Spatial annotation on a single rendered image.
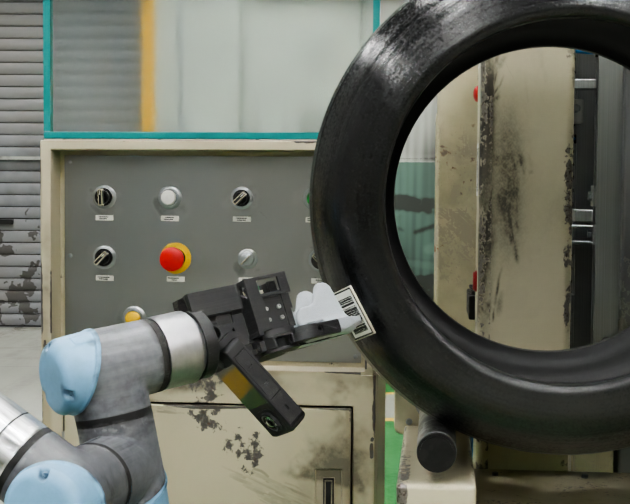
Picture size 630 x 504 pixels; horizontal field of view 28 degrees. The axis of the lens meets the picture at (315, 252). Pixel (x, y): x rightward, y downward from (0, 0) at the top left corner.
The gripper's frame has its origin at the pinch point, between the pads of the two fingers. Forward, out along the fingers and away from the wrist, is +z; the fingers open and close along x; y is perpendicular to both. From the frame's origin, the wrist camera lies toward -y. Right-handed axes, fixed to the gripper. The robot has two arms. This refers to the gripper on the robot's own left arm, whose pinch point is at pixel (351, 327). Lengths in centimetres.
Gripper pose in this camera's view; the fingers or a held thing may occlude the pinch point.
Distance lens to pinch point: 139.4
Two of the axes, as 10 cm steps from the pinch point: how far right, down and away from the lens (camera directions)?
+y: -2.9, -9.4, 1.6
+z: 8.1, -1.6, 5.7
